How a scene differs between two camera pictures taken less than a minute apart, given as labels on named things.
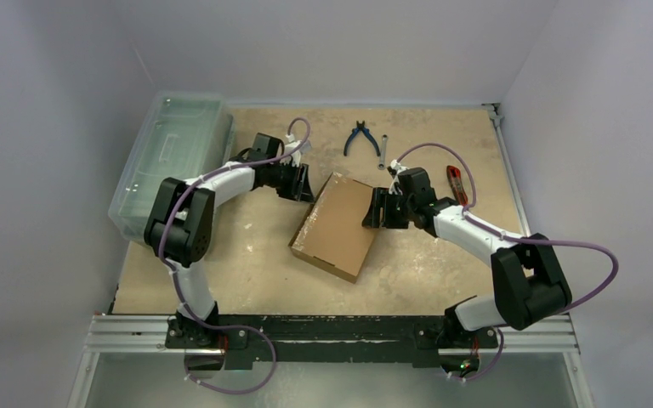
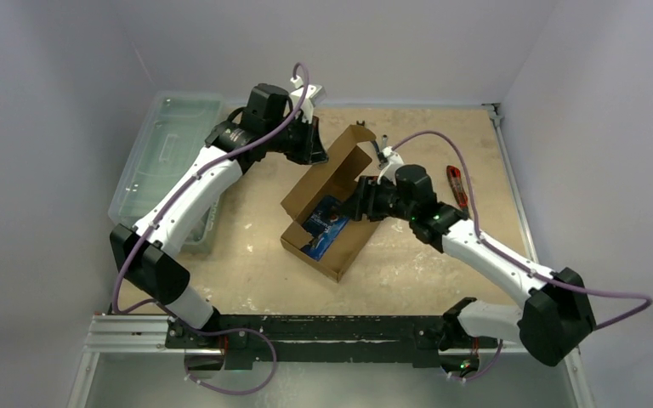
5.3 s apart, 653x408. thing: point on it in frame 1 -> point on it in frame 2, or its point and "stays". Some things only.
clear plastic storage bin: (185, 135) stays
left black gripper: (298, 188) -> (312, 150)
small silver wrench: (383, 152) stays
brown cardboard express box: (331, 235) -> (334, 174)
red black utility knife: (455, 178) stays
